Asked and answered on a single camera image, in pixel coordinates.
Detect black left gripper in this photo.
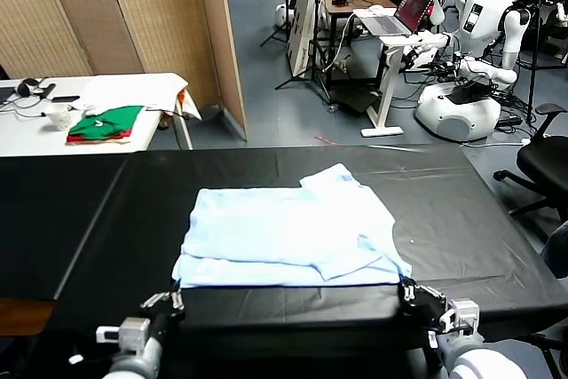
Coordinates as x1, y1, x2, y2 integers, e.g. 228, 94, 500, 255
140, 280, 185, 340

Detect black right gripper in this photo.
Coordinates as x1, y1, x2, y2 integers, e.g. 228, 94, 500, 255
398, 277, 447, 329

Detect light blue t-shirt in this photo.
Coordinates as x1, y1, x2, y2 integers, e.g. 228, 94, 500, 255
171, 162, 413, 289

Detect large black table cover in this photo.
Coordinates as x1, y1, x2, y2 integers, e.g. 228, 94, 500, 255
51, 144, 568, 341

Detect small black table cover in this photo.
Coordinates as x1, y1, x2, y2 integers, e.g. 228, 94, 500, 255
0, 154, 130, 301

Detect red folded shirt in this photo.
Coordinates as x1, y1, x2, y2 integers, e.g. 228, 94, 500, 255
66, 128, 134, 146

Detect black office chair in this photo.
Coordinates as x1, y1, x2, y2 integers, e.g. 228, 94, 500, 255
493, 103, 568, 238

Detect green folded shirt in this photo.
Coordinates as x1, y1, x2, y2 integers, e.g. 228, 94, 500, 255
68, 106, 146, 139

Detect white standing desk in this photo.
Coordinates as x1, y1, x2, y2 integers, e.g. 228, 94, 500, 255
352, 8, 449, 138

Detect white paper cup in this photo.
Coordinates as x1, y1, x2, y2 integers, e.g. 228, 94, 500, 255
47, 103, 73, 131

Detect white side table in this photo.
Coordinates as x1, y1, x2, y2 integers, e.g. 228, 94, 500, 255
0, 72, 194, 158

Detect black headphones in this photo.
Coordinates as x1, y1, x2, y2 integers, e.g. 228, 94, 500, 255
16, 78, 41, 97

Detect tall black light stand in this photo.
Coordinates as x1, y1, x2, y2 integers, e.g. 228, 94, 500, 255
525, 0, 545, 125

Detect silver open laptop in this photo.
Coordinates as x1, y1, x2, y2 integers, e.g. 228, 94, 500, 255
358, 0, 437, 37

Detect black tripod stand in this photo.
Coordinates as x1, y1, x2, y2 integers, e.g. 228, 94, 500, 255
274, 0, 332, 103

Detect white wheeled humanoid robot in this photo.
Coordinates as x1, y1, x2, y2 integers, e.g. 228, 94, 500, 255
414, 0, 532, 144

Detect white board panel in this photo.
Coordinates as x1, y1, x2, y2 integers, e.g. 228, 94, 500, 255
286, 0, 327, 78

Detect bamboo folding screen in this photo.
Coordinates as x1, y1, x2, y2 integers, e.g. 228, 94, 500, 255
0, 0, 249, 143

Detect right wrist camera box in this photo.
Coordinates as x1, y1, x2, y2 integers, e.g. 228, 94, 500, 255
438, 298, 481, 336

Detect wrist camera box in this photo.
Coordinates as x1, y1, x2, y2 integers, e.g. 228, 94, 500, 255
96, 316, 150, 353
438, 298, 481, 336

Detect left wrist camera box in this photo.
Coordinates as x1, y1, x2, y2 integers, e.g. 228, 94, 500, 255
96, 316, 150, 353

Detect grey cable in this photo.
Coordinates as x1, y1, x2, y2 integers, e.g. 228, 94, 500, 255
0, 98, 51, 121

